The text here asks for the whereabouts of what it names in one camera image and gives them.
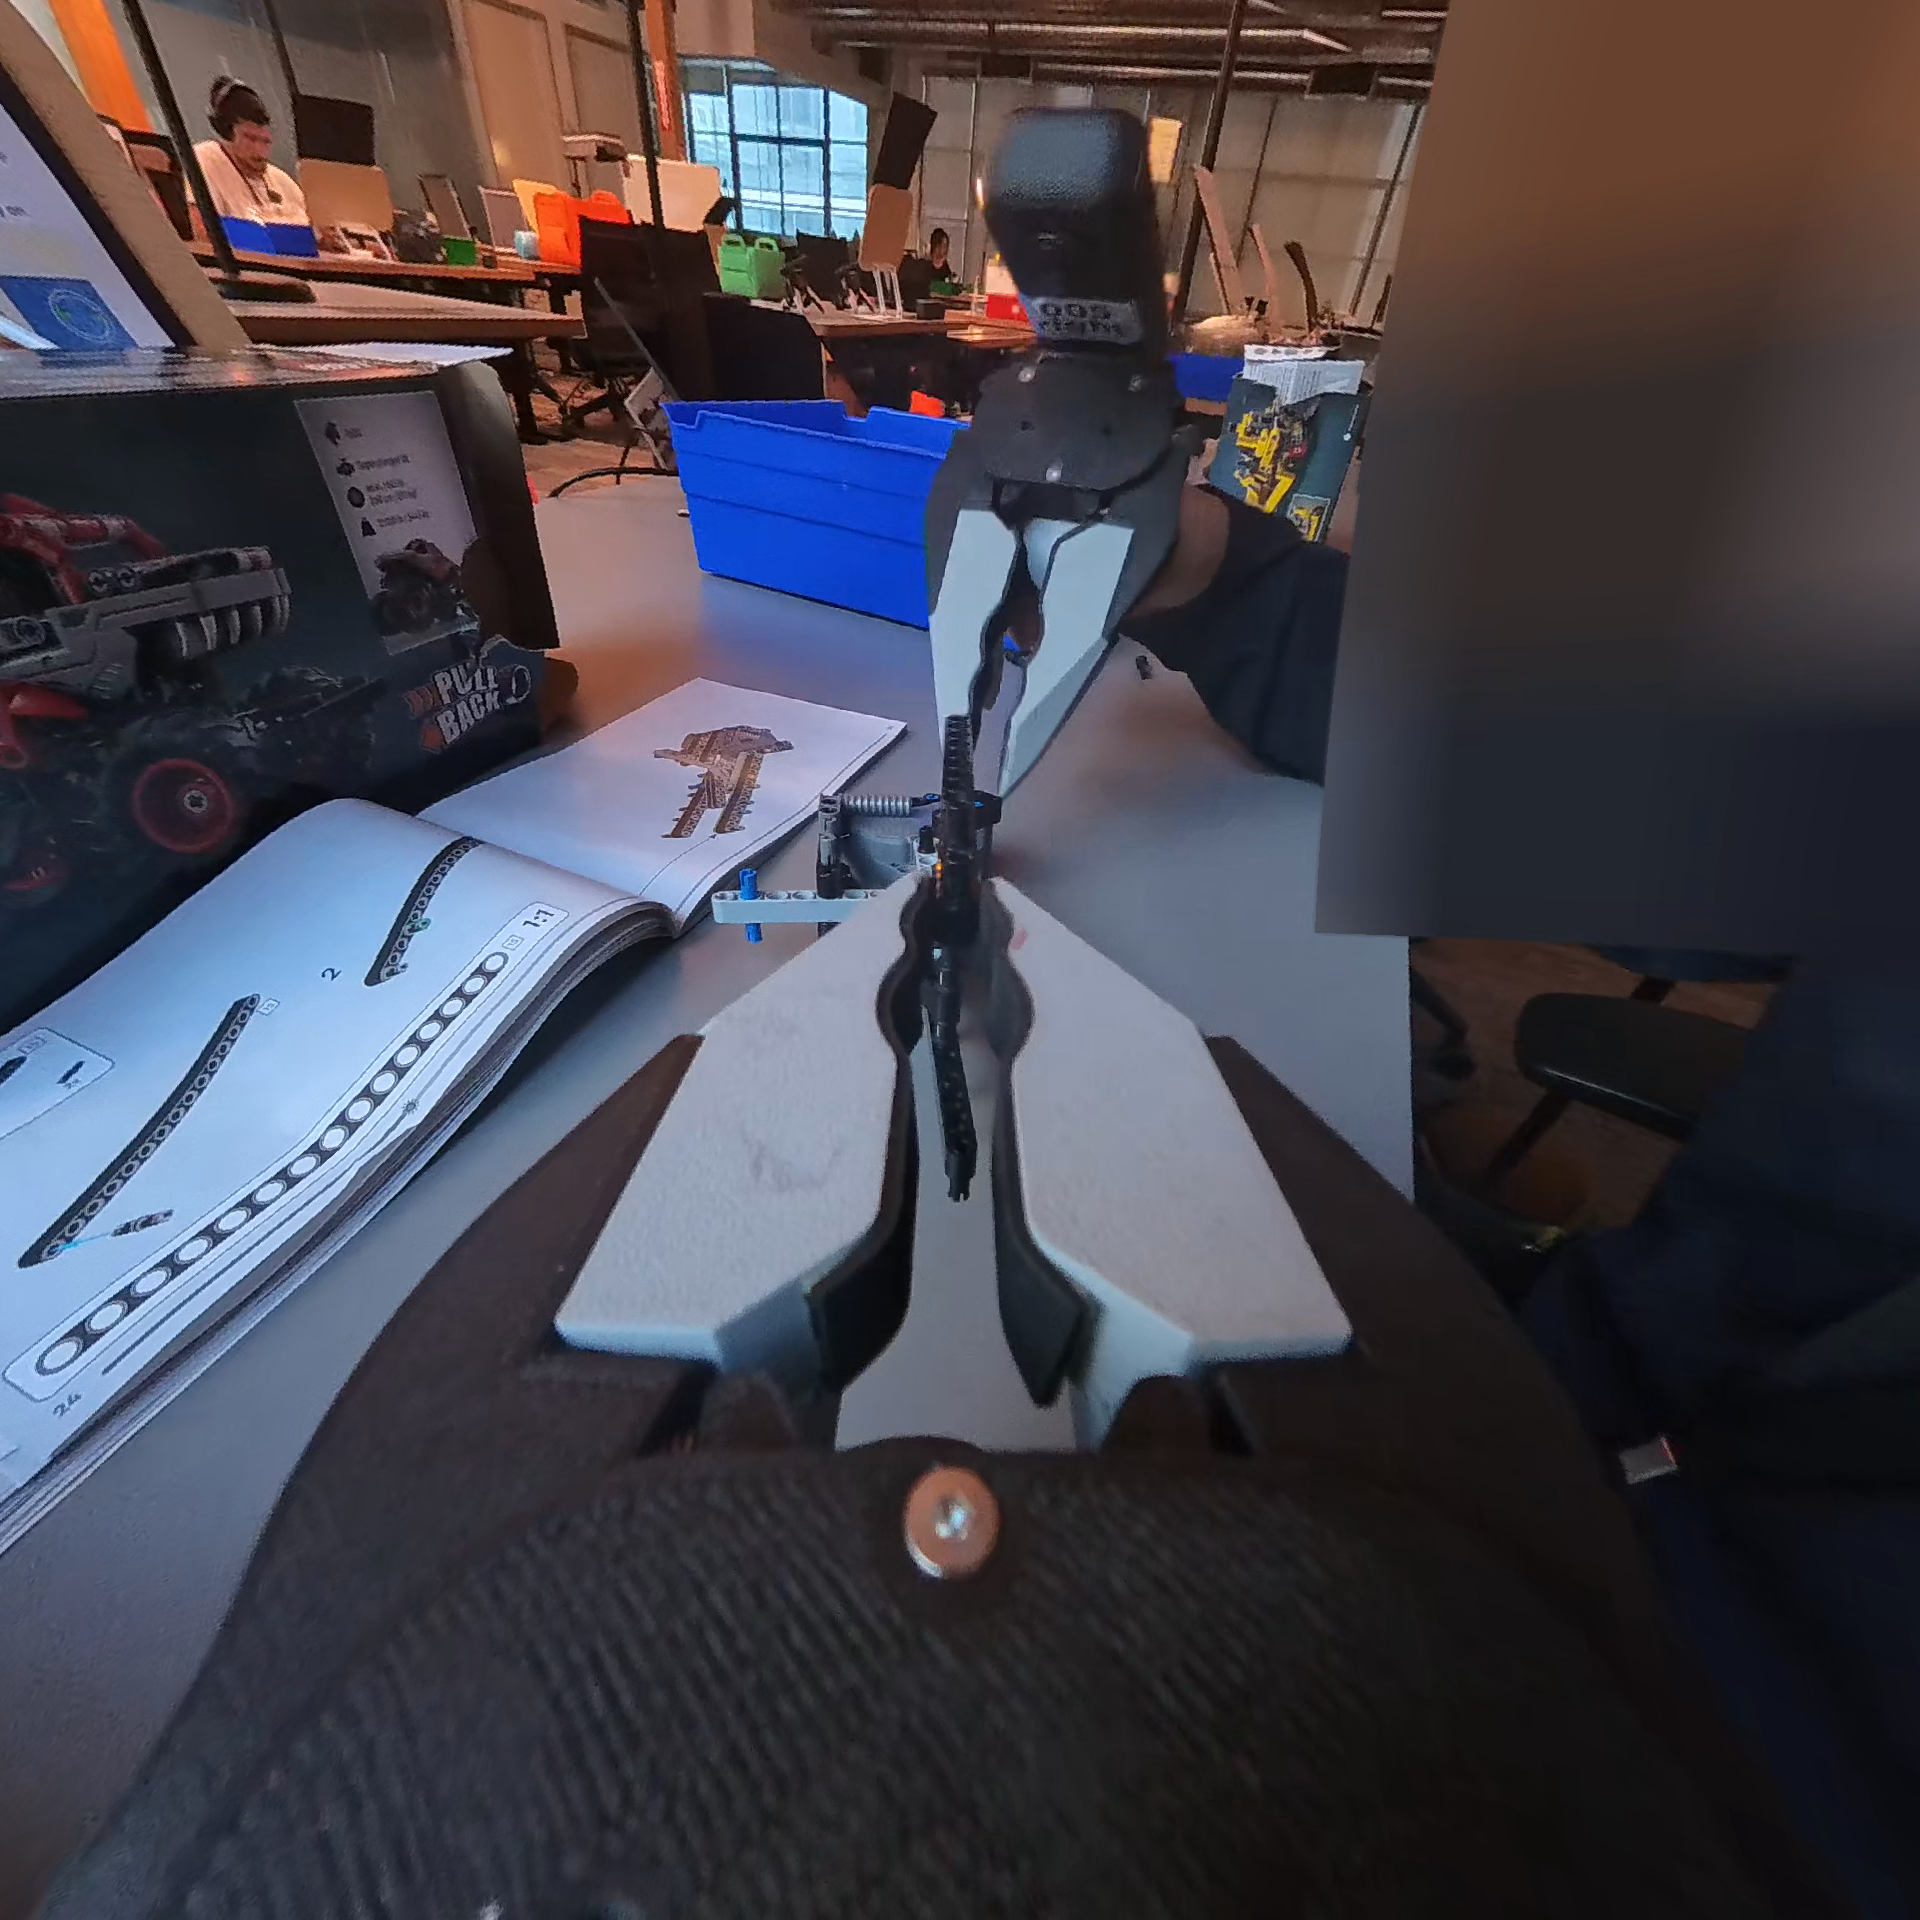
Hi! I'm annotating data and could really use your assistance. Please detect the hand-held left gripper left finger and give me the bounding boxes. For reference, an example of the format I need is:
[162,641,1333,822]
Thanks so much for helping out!
[554,874,921,1392]

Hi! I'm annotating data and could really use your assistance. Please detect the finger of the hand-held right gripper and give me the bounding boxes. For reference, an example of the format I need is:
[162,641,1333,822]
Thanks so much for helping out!
[924,507,1022,769]
[996,524,1149,798]

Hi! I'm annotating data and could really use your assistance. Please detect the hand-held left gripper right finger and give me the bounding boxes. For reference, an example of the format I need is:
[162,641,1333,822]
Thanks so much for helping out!
[988,874,1361,1414]

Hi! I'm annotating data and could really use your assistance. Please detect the long black lego beam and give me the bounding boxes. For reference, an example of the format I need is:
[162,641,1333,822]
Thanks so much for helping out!
[901,714,996,1202]

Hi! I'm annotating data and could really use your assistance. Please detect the grey lego chassis assembly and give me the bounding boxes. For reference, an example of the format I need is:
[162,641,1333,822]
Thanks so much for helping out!
[714,786,1002,950]

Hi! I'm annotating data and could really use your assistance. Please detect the person's right forearm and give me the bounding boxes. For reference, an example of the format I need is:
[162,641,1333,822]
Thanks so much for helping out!
[1137,495,1357,790]

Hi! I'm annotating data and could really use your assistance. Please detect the yellow vehicle lego box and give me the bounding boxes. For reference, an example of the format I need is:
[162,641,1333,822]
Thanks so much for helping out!
[1203,344,1373,546]

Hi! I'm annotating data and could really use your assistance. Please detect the dark lego set box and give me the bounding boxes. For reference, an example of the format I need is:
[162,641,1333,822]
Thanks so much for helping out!
[0,352,563,1040]

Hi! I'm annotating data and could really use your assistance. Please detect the person's right hand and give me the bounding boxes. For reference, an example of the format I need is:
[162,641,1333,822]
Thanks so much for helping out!
[1114,484,1245,635]

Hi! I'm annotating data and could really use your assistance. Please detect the blue plastic bin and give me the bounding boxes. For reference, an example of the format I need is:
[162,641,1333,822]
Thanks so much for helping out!
[658,397,970,635]

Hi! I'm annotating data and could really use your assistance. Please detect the large paned window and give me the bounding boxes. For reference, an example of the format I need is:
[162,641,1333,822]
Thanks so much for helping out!
[681,59,878,245]

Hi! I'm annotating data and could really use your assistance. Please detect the open instruction booklet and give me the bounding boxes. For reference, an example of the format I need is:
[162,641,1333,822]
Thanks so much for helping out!
[0,677,914,1557]

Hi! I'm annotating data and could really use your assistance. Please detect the black stool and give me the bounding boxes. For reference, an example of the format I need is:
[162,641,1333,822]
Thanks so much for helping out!
[1414,958,1790,1191]

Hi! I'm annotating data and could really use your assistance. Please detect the orange plastic bin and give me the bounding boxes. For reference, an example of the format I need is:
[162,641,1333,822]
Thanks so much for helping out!
[517,177,634,267]

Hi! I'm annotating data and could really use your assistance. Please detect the laptop screen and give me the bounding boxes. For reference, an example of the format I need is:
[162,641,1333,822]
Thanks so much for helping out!
[0,28,263,364]

